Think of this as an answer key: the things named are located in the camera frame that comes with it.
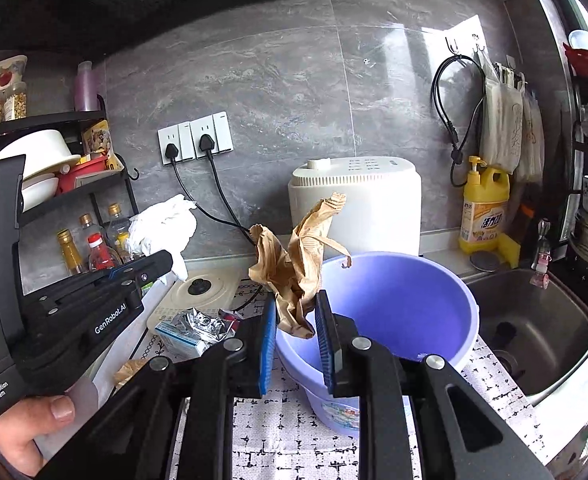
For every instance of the hanging white printed bag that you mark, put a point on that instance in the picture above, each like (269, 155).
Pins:
(501, 125)

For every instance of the white wall socket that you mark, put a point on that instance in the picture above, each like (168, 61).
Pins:
(221, 130)
(184, 132)

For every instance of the yellow sponge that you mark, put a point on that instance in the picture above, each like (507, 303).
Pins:
(510, 252)

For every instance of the dark bottle orange label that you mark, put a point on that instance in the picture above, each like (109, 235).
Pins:
(528, 230)

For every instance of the red plastic holder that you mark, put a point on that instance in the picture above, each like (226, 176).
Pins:
(584, 62)

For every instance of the white tissue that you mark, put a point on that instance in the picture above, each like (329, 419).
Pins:
(161, 225)

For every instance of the brown paper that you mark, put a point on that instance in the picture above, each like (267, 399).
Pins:
(274, 265)

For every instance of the hanging clear plastic bags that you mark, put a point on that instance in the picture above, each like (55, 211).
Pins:
(533, 140)

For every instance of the small brown paper scrap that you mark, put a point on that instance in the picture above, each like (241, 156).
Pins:
(130, 371)

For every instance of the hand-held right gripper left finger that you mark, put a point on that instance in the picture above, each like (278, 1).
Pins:
(266, 355)

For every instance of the person's left hand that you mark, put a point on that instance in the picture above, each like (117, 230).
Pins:
(29, 430)

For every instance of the tall clear gold cap bottle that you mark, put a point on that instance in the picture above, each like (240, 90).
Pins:
(116, 220)

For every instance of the yellow dish soap bottle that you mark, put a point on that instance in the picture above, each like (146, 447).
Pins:
(484, 220)

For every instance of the white patterned counter mat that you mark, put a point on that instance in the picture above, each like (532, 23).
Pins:
(294, 435)

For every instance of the purple plastic basin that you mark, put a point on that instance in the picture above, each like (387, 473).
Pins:
(399, 300)

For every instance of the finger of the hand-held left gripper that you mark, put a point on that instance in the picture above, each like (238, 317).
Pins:
(146, 269)

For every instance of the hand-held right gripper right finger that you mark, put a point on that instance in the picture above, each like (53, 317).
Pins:
(326, 347)

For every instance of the crumpled silver foil wrapper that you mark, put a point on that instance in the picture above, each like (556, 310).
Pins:
(199, 322)

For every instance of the yellow oil bottle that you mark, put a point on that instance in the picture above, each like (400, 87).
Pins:
(69, 257)

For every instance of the red foil wrapper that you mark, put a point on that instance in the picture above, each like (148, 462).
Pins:
(230, 316)

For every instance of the small white bowl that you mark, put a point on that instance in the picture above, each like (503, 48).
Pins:
(41, 192)

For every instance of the white bowl on rack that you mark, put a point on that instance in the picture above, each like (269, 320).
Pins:
(580, 40)

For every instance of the round metal lid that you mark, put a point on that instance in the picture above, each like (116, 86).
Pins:
(484, 261)

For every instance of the white round kitchen appliance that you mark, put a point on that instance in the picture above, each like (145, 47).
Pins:
(364, 200)

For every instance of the steel sink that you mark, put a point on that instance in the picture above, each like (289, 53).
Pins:
(549, 340)

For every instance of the small clear pink bottle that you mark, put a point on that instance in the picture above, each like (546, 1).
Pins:
(541, 260)

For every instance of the red lidded box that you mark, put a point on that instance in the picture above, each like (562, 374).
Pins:
(81, 175)

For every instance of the yellow snack packet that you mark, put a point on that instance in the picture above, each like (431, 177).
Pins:
(96, 139)

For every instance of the red cap sauce bottle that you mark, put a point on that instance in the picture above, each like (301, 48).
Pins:
(101, 255)

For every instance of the large white bowl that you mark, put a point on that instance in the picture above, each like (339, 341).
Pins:
(39, 152)

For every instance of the short gold cap bottle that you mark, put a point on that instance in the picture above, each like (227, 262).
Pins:
(88, 227)

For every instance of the white induction cooker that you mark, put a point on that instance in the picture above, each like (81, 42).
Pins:
(214, 280)

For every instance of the clear wall hook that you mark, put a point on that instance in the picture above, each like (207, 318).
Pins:
(480, 42)
(454, 46)

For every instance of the black storage shelf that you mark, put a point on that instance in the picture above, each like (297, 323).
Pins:
(49, 120)

